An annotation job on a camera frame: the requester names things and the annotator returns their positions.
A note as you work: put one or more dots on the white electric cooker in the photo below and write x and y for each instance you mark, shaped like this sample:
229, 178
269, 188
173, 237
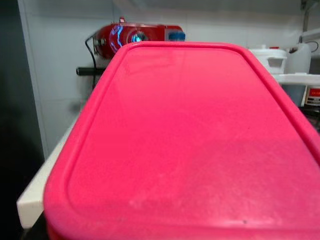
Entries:
272, 60

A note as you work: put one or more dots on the red kitchen appliance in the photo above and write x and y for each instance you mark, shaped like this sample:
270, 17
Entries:
155, 32

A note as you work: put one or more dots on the red-labelled white jar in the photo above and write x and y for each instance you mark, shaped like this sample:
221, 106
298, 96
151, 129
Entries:
313, 96

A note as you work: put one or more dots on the pink-lidded food container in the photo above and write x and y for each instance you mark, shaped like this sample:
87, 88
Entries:
180, 137

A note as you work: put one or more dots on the white plastic jug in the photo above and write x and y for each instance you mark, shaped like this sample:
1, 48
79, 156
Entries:
298, 60

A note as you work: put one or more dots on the white kitchen counter with cabinets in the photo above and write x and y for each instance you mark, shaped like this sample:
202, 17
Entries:
32, 197

